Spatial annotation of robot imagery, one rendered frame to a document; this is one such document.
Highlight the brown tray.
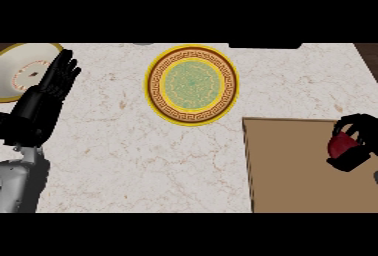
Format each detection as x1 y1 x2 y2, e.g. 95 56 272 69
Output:
241 117 378 214

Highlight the yellow brown green patterned plate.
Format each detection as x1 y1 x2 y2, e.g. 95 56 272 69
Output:
144 44 241 127

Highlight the red pear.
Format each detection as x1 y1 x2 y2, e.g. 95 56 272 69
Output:
328 131 364 160

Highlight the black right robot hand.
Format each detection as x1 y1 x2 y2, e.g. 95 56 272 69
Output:
325 113 378 173

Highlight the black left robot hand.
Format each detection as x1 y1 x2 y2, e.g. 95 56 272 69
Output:
0 48 83 148

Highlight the white bowl with gold rim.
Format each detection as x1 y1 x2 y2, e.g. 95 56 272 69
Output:
0 43 66 104

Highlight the dark brown wooden furniture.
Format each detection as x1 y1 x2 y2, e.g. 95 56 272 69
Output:
352 42 378 83

